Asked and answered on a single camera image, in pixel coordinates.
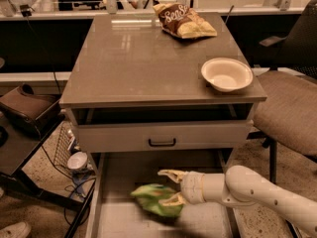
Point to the grey drawer cabinet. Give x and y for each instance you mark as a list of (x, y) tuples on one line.
[(129, 61)]

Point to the open middle drawer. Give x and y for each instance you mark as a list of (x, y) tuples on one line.
[(118, 215)]

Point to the brown bag on side table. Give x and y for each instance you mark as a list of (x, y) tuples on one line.
[(30, 112)]

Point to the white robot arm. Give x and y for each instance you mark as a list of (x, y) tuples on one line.
[(241, 186)]

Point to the white cup on floor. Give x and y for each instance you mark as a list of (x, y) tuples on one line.
[(77, 162)]

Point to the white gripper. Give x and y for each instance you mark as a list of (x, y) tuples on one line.
[(190, 186)]

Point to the white shoe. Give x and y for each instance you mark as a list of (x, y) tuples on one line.
[(18, 230)]

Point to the black side table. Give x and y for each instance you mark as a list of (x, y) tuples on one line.
[(16, 152)]

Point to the green rice chip bag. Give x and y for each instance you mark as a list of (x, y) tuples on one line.
[(148, 197)]

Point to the white paper bowl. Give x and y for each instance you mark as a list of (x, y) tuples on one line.
[(227, 75)]

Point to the upper drawer with black handle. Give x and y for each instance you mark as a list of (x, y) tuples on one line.
[(134, 129)]

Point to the wire basket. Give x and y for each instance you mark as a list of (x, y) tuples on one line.
[(64, 148)]

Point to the brown yellow chip bag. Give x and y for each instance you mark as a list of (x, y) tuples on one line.
[(183, 22)]

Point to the grey office chair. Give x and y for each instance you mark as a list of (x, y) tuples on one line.
[(289, 114)]

